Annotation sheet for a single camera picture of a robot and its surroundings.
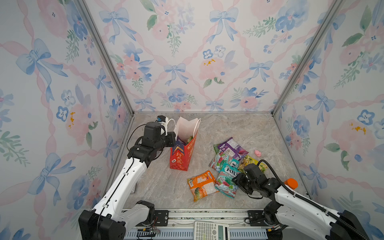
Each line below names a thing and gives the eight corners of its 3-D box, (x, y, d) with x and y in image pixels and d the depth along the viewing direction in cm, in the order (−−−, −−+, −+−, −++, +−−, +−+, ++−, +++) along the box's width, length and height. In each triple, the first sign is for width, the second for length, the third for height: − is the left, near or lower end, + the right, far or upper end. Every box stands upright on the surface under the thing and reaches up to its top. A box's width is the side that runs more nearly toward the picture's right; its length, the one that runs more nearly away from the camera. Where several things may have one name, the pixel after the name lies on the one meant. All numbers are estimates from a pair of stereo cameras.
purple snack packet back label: (233, 164, 94) (235, 162, 92) (217, 148, 102) (218, 145, 99) (246, 154, 99) (248, 151, 96) (230, 139, 106) (231, 136, 104)
